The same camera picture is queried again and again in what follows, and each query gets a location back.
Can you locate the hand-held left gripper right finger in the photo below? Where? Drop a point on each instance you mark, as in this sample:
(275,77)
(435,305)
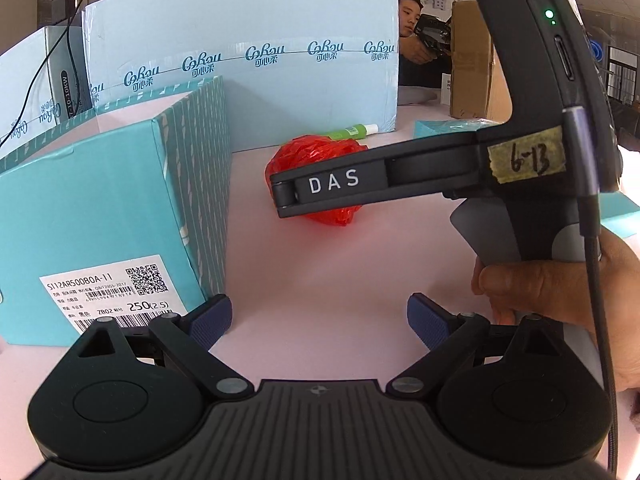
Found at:
(425,317)

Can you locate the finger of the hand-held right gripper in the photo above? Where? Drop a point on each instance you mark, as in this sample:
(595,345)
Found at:
(330,182)

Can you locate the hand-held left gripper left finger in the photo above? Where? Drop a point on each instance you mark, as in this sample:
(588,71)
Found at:
(212,317)

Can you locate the red plastic bag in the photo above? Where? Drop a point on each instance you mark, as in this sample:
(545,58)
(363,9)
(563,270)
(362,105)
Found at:
(320,152)

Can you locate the pink desktop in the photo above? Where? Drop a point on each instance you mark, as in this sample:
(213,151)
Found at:
(310,270)

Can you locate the person's right hand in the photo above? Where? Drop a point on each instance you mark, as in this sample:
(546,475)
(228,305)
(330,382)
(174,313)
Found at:
(550,285)

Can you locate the green tube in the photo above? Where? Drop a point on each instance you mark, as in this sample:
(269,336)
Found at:
(345,132)

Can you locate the brown cardboard box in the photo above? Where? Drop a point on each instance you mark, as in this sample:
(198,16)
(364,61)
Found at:
(472,60)

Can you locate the small teal box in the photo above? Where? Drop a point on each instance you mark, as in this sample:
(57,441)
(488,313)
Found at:
(435,129)

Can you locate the light teal box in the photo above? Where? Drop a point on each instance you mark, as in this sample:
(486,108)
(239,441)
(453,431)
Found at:
(620,212)

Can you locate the teal shoe box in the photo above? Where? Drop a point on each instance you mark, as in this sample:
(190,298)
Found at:
(100,185)

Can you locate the large light blue cardboard box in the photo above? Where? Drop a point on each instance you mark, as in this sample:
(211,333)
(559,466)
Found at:
(240,15)

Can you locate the light blue box with barcode side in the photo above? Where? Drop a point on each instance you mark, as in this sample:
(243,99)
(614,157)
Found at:
(20,90)

